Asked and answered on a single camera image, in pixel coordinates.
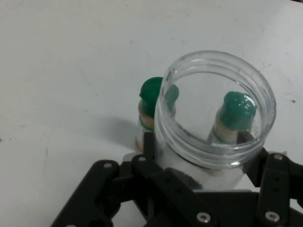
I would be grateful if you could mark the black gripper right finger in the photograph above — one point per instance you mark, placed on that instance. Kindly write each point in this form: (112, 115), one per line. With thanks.
(274, 184)

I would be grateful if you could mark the spice bottle green cap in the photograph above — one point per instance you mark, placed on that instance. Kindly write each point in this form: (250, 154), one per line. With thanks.
(236, 111)
(149, 94)

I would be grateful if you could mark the clear plastic jar black grains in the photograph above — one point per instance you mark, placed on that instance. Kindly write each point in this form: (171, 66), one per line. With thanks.
(201, 71)

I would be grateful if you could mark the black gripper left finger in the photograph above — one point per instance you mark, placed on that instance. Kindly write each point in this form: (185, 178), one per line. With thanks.
(142, 189)

